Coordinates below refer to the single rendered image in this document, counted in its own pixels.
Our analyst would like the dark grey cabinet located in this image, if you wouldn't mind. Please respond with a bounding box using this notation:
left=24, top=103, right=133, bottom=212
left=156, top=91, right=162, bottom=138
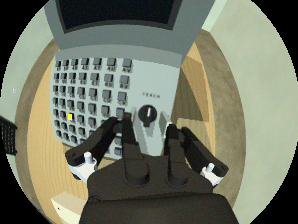
left=44, top=0, right=216, bottom=156

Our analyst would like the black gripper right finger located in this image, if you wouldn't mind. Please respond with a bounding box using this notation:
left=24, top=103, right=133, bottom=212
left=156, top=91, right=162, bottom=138
left=159, top=111, right=229, bottom=189

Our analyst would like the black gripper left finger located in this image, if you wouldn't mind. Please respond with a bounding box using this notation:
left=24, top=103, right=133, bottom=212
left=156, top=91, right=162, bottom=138
left=65, top=106, right=148, bottom=185

